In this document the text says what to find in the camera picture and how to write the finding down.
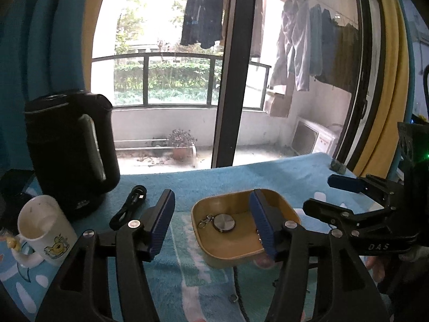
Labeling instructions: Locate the black door frame post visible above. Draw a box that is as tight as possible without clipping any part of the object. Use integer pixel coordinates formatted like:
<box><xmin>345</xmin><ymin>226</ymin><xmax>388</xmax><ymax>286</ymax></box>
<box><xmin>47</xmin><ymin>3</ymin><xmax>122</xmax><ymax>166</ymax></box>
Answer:
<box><xmin>211</xmin><ymin>0</ymin><xmax>255</xmax><ymax>169</ymax></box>

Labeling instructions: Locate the light grey hanging shirt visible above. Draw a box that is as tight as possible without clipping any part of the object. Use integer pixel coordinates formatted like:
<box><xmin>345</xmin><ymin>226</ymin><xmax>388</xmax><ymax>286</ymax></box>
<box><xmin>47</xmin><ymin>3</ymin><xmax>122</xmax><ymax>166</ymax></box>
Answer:
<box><xmin>270</xmin><ymin>0</ymin><xmax>310</xmax><ymax>91</ymax></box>

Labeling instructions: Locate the dark hanging jacket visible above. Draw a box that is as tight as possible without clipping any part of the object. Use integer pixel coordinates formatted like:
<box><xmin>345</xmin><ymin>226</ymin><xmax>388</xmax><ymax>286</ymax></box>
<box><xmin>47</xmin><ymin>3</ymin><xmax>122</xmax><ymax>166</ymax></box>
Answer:
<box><xmin>180</xmin><ymin>0</ymin><xmax>224</xmax><ymax>49</ymax></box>

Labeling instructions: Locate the blue cartoon table blanket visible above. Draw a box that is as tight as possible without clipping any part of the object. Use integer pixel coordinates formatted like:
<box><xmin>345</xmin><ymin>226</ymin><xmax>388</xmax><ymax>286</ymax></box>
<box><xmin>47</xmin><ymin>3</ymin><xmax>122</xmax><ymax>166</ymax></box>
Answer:
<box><xmin>0</xmin><ymin>152</ymin><xmax>393</xmax><ymax>322</ymax></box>

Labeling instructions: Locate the person's right hand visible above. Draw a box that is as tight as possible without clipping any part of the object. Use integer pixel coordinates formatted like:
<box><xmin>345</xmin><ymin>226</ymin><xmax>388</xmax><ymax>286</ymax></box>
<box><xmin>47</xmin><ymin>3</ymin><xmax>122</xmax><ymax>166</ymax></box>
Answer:
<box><xmin>365</xmin><ymin>256</ymin><xmax>385</xmax><ymax>283</ymax></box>

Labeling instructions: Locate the green stone figurine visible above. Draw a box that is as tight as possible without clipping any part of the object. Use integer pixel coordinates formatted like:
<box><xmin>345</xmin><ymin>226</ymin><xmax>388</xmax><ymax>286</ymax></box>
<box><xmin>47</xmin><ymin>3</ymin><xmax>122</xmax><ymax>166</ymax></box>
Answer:
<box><xmin>329</xmin><ymin>159</ymin><xmax>347</xmax><ymax>175</ymax></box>

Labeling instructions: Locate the white cartoon mug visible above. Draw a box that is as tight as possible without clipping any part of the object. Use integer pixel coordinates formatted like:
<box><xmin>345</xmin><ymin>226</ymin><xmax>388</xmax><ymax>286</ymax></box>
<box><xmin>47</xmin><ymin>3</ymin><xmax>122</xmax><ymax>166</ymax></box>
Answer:
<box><xmin>6</xmin><ymin>195</ymin><xmax>77</xmax><ymax>268</ymax></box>

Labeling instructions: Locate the teal yellow right curtain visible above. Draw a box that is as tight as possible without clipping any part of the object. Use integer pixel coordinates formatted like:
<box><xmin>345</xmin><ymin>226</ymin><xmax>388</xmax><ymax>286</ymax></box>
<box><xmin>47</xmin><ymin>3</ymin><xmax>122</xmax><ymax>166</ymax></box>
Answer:
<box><xmin>353</xmin><ymin>0</ymin><xmax>409</xmax><ymax>177</ymax></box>

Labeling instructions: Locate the yellow jewelry tray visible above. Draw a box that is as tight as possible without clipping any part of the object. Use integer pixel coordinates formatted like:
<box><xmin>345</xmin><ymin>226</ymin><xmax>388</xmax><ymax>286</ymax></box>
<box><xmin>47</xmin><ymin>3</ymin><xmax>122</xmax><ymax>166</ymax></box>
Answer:
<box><xmin>190</xmin><ymin>188</ymin><xmax>302</xmax><ymax>270</ymax></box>

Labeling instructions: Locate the white air conditioner unit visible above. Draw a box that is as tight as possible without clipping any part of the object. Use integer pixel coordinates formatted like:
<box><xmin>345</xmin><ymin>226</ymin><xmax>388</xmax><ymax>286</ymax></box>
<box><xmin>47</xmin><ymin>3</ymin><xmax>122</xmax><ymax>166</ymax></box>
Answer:
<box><xmin>290</xmin><ymin>117</ymin><xmax>339</xmax><ymax>156</ymax></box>

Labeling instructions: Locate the black coiled cable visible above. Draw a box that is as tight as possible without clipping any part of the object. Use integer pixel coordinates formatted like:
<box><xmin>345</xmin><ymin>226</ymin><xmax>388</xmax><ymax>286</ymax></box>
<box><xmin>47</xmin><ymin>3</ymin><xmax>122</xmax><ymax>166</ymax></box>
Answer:
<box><xmin>108</xmin><ymin>185</ymin><xmax>148</xmax><ymax>231</ymax></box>

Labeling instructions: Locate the teal yellow curtain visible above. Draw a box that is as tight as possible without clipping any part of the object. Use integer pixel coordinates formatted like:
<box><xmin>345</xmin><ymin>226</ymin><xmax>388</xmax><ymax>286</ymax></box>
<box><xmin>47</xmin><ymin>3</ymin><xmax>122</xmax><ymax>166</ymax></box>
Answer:
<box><xmin>1</xmin><ymin>0</ymin><xmax>102</xmax><ymax>172</ymax></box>
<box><xmin>353</xmin><ymin>0</ymin><xmax>409</xmax><ymax>177</ymax></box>

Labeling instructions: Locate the silver pocket watch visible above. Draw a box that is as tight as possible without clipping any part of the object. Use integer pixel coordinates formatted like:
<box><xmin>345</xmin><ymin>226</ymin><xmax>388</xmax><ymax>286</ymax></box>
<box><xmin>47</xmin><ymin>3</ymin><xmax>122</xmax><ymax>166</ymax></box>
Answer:
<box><xmin>198</xmin><ymin>214</ymin><xmax>236</xmax><ymax>233</ymax></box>

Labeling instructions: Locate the cardboard box on ledge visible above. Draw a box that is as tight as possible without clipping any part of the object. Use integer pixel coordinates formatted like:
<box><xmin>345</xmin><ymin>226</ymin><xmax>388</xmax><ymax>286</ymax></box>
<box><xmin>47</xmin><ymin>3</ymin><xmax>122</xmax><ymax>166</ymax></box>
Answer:
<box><xmin>263</xmin><ymin>85</ymin><xmax>293</xmax><ymax>118</ymax></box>

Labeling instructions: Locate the black balcony railing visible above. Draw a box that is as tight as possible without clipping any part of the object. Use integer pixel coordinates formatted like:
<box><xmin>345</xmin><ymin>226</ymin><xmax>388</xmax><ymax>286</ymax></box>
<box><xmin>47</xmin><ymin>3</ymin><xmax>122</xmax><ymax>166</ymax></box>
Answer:
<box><xmin>91</xmin><ymin>52</ymin><xmax>272</xmax><ymax>111</ymax></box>

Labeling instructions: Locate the teal yellow left curtain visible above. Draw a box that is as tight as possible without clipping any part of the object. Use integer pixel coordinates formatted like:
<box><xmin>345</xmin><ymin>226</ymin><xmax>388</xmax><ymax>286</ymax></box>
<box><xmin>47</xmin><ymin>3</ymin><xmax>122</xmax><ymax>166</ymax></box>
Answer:
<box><xmin>1</xmin><ymin>0</ymin><xmax>102</xmax><ymax>172</ymax></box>

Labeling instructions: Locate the black electric kettle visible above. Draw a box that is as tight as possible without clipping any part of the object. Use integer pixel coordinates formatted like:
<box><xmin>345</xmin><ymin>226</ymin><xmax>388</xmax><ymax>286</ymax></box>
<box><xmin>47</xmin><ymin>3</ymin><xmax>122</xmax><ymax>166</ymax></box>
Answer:
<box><xmin>24</xmin><ymin>91</ymin><xmax>120</xmax><ymax>221</ymax></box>

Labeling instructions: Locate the potted plant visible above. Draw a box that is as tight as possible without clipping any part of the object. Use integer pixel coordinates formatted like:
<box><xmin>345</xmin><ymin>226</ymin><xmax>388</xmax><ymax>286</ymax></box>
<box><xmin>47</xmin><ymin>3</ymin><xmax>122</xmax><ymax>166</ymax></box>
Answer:
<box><xmin>167</xmin><ymin>129</ymin><xmax>196</xmax><ymax>161</ymax></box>

